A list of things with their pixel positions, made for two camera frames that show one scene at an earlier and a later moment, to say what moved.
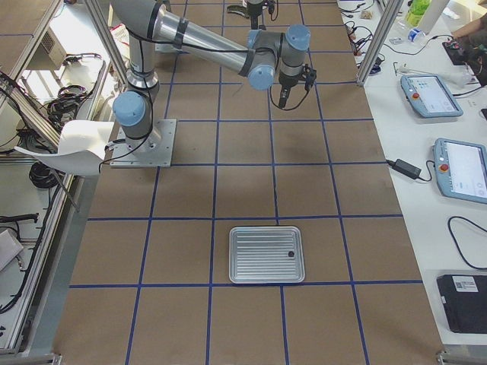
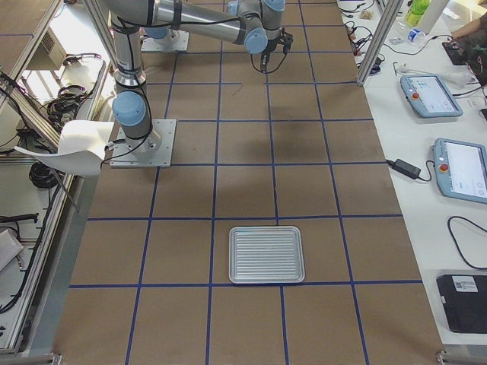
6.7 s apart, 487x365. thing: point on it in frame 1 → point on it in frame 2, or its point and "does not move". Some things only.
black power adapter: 405,168 does not move
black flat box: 465,300 does not move
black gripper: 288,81 → 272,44
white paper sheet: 81,148 does not move
